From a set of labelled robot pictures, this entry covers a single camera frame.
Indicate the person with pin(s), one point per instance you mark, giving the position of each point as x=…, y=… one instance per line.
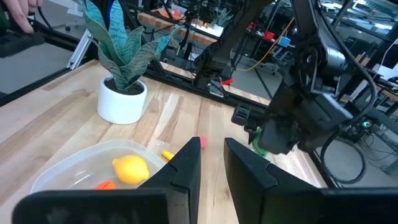
x=18, y=12

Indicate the yellow toy stick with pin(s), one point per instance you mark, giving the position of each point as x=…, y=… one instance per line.
x=168, y=154

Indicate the red box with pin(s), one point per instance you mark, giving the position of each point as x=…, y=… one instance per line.
x=269, y=35

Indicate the snake plant in white pot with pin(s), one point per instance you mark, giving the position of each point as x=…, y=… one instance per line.
x=121, y=105

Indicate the orange toy carrot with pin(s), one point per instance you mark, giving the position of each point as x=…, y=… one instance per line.
x=105, y=185

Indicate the dark green toy avocado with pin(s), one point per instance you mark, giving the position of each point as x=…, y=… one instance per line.
x=256, y=147

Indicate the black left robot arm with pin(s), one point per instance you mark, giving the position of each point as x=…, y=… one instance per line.
x=314, y=37

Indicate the blue box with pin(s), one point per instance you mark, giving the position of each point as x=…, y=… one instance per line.
x=284, y=41

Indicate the pink toy fruit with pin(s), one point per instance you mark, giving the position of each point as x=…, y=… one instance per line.
x=203, y=141

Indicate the red tag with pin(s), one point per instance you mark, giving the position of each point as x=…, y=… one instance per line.
x=227, y=81

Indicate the silver aluminium profile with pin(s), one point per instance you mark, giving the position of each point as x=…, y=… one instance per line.
x=79, y=49

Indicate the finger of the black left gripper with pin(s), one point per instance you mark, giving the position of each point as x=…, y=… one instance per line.
x=252, y=135
x=276, y=138

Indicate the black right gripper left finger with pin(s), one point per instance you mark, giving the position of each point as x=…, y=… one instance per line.
x=180, y=193

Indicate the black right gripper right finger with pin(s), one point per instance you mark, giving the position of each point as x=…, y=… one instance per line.
x=255, y=196

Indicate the clear plastic tupperware container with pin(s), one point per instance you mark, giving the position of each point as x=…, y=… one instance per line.
x=77, y=168

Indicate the yellow toy lemon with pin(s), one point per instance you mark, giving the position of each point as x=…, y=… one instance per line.
x=130, y=169

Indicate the wooden workbench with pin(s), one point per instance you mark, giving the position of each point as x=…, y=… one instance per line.
x=186, y=34

